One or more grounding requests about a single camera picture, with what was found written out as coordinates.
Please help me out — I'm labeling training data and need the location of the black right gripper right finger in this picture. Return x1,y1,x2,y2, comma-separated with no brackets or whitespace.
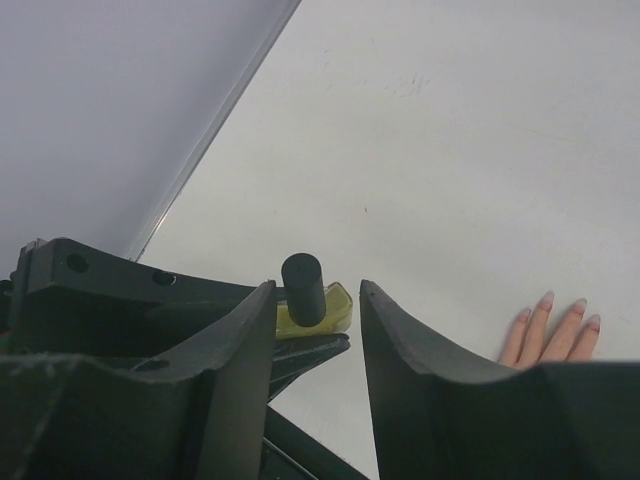
360,280,639,479

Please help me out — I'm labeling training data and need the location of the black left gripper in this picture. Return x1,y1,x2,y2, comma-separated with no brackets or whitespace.
7,238,253,357

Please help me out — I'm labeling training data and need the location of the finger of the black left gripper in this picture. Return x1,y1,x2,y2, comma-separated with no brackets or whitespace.
268,333,350,400

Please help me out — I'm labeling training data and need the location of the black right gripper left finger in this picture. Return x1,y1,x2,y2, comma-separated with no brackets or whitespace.
1,281,276,479

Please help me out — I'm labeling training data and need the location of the yellow nail polish bottle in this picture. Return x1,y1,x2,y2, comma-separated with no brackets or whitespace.
276,282,353,340

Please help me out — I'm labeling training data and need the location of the person's hand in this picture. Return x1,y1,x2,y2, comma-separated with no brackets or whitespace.
498,291,601,370

